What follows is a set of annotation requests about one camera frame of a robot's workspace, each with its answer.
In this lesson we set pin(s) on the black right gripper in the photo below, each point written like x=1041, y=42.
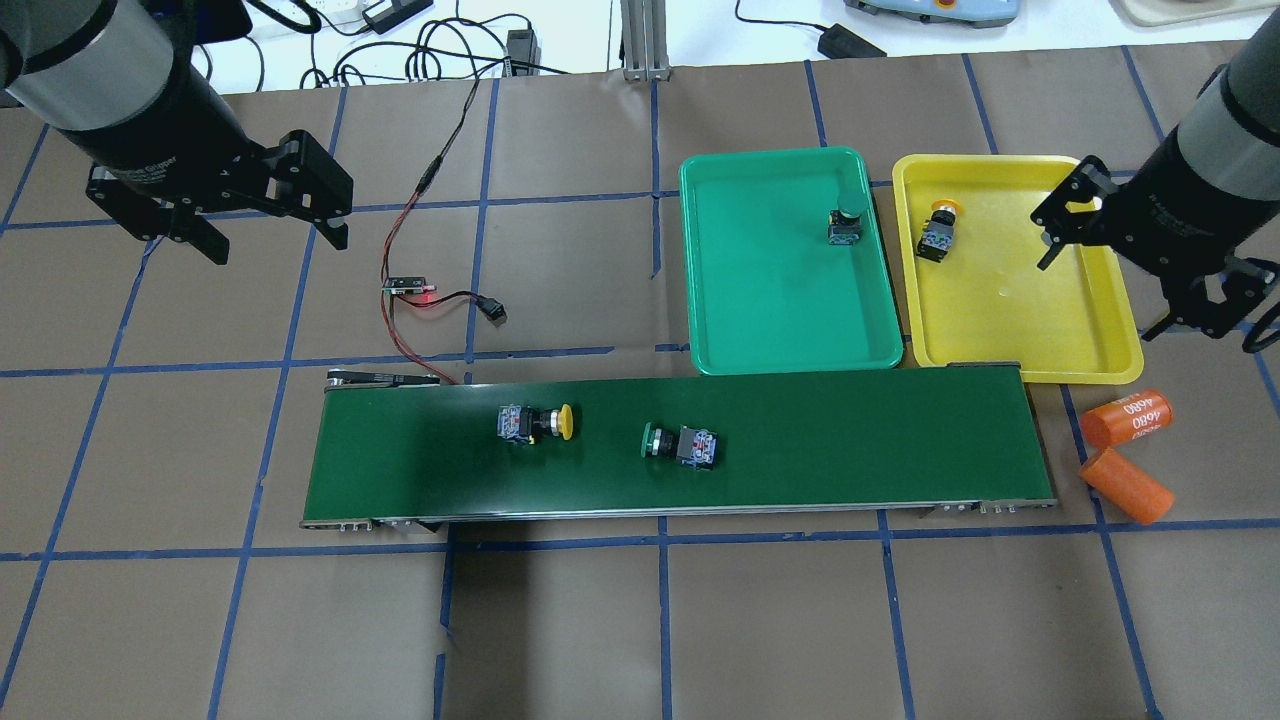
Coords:
x=1160, y=222

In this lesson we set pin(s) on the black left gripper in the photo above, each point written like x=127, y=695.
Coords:
x=163, y=138

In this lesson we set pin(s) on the orange cylinder with 4680 print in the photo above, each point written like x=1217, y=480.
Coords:
x=1137, y=415

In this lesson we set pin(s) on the yellow push button switch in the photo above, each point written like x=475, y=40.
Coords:
x=937, y=238

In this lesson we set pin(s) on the plain orange cylinder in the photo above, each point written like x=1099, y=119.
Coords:
x=1130, y=488

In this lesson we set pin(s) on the green push button switch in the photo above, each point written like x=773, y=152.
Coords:
x=846, y=223

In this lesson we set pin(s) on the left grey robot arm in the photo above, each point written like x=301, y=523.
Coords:
x=115, y=78

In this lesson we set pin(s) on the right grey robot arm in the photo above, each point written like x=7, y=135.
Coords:
x=1229, y=136

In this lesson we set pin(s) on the small sensor circuit board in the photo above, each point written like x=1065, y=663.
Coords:
x=407, y=285

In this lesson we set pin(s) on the yellow plastic tray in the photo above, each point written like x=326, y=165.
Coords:
x=987, y=302

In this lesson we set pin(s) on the grey teach pendant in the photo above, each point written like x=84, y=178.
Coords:
x=975, y=14

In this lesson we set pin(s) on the green conveyor belt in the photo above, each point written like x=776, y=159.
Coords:
x=957, y=437

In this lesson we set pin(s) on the black power adapter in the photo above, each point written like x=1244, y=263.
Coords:
x=839, y=42

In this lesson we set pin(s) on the green plastic tray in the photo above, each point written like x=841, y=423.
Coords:
x=765, y=292

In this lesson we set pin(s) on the black cable connector plug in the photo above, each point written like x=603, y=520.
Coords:
x=492, y=309

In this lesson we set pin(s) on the aluminium frame post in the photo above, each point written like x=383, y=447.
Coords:
x=644, y=51

